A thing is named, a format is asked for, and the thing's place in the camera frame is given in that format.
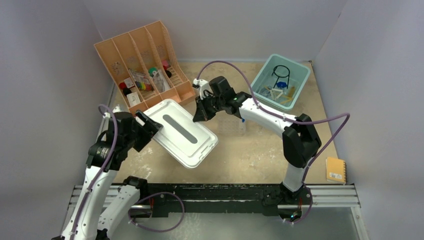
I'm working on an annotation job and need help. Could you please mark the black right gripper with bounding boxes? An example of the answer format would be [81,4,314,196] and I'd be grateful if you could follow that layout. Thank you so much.
[194,93,225,123]

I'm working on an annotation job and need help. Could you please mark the clear test tube rack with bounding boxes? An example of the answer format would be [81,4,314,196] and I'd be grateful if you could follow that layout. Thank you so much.
[217,118,247,136]

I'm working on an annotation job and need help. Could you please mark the white plastic bin lid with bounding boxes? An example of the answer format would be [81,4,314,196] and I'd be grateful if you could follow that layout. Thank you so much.
[144,99,219,169]

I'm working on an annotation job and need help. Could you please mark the blue hexagonal plastic piece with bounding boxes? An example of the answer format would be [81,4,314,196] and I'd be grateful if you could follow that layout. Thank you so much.
[275,81,288,89]

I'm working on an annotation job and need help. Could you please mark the brown test tube brush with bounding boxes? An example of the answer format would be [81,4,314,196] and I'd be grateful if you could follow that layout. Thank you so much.
[286,86,296,101]

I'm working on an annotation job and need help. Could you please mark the amber rubber tubing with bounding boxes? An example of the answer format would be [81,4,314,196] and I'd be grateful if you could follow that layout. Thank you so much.
[279,94,294,105]

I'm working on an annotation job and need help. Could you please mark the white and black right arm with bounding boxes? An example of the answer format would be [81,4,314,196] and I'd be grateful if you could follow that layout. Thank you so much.
[192,76,322,204]

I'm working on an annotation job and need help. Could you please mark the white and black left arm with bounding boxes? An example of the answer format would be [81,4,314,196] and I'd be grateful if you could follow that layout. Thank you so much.
[56,110,164,240]

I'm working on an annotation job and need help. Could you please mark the labelled bag in organizer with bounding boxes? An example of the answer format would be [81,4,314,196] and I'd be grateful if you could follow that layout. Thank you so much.
[126,92,141,107]

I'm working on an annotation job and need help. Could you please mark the colourful marker pen pack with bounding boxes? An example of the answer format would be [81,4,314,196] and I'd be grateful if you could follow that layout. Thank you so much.
[128,68,154,92]

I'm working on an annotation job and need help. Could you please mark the red black item in organizer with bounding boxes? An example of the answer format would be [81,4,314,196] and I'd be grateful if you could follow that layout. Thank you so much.
[118,77,135,97]

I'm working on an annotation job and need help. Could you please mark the clear protractor ruler set pack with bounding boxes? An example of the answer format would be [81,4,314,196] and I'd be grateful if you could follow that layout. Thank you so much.
[152,70,171,93]

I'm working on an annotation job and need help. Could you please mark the green roll in organizer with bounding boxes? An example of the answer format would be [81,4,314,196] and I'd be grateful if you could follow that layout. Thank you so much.
[148,67,158,77]

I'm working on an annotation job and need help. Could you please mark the peach plastic desk organizer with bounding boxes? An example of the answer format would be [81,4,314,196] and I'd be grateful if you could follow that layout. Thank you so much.
[94,21,196,113]

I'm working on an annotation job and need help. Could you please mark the mint green plastic bin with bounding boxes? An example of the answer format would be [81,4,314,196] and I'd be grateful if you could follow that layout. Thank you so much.
[251,54,311,112]

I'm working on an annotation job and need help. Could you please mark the yellow spiral notebook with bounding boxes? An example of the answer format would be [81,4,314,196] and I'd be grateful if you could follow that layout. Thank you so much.
[326,157,347,185]

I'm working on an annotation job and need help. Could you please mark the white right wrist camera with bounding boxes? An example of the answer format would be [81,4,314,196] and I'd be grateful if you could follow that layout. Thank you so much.
[192,78,214,100]

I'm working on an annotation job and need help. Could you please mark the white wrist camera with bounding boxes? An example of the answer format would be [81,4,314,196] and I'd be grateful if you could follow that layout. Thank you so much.
[192,78,214,100]
[102,104,122,119]

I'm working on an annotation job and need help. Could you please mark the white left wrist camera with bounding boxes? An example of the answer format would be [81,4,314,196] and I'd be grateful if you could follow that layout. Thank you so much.
[102,104,122,119]

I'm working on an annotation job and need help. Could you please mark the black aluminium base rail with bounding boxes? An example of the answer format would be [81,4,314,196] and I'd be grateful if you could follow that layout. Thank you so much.
[130,183,312,221]

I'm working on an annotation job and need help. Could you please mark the black wire tripod ring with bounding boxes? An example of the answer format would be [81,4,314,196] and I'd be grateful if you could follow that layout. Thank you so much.
[271,65,291,87]

